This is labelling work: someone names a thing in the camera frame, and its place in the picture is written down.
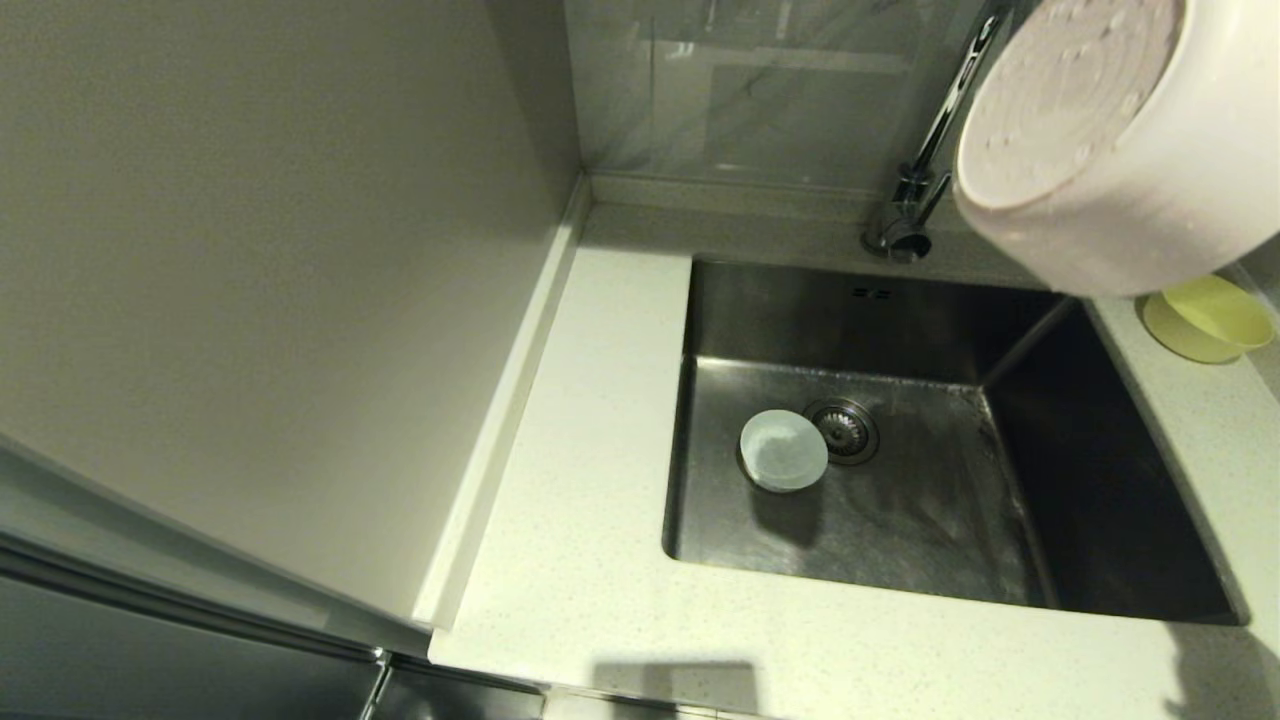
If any white plastic bowl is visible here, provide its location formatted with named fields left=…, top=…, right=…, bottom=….
left=739, top=408, right=830, bottom=495

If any chrome gooseneck faucet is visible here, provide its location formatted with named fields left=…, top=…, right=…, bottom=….
left=862, top=8, right=1003, bottom=265

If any pink plastic bowl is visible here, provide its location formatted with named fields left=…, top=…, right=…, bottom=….
left=951, top=0, right=1280, bottom=299

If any yellow plastic bowl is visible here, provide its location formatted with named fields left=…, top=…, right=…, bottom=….
left=1141, top=274, right=1277, bottom=366

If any stainless steel sink basin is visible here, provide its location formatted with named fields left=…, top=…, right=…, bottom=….
left=660, top=255, right=1251, bottom=628

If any round metal drain strainer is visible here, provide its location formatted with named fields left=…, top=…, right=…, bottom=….
left=803, top=397, right=881, bottom=466

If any dark steel appliance door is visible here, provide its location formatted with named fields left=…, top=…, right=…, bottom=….
left=0, top=535, right=546, bottom=720

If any chrome appliance door handle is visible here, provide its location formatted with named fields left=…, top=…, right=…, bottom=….
left=358, top=647, right=393, bottom=720

